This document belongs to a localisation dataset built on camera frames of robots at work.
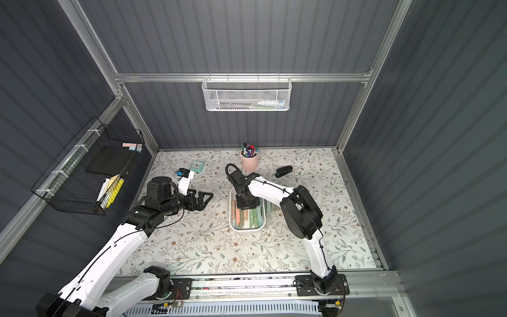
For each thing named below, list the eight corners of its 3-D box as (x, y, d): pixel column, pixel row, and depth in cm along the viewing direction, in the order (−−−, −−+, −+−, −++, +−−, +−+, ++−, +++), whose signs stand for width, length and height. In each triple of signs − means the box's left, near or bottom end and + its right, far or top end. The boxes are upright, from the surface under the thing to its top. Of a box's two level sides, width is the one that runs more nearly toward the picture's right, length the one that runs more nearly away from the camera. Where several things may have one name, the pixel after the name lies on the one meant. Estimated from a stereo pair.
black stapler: (277, 178, 109) (277, 174, 107) (273, 173, 112) (273, 169, 109) (292, 172, 112) (293, 168, 109) (288, 167, 115) (289, 163, 112)
